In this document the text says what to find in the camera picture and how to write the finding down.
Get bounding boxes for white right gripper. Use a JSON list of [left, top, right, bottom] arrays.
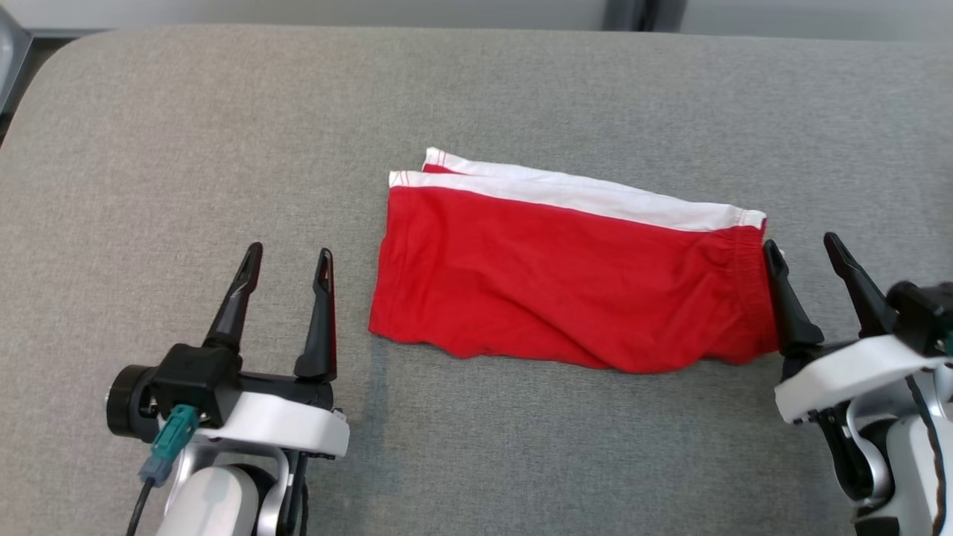
[[762, 232, 953, 425]]

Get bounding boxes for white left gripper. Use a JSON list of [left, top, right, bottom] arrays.
[[195, 242, 351, 459]]

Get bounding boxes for teal camera cable connector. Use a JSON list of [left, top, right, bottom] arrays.
[[139, 404, 200, 486]]

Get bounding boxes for thick black camera cable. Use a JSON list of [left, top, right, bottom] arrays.
[[127, 476, 157, 536]]

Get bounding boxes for red shorts with white stripe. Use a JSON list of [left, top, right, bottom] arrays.
[[369, 147, 780, 374]]

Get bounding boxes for grey metal frame leg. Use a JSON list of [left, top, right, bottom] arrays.
[[0, 6, 34, 116]]

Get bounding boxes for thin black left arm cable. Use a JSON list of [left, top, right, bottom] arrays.
[[287, 450, 310, 536]]

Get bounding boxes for grey fabric padded surface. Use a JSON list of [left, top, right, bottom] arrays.
[[0, 24, 953, 536]]

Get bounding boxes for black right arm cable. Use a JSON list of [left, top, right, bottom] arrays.
[[905, 372, 948, 536]]

